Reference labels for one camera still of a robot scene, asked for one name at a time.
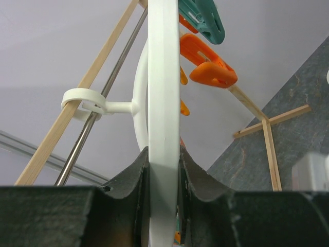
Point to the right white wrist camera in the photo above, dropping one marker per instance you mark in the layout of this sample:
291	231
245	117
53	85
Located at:
310	173

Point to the white round clip hanger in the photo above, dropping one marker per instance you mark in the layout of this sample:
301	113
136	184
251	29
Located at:
163	210

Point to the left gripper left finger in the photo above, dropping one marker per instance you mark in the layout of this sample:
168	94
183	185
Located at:
129	211

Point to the wooden drying rack frame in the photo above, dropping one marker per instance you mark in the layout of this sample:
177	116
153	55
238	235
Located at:
77	110

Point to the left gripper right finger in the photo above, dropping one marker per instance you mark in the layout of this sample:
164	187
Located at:
204	217

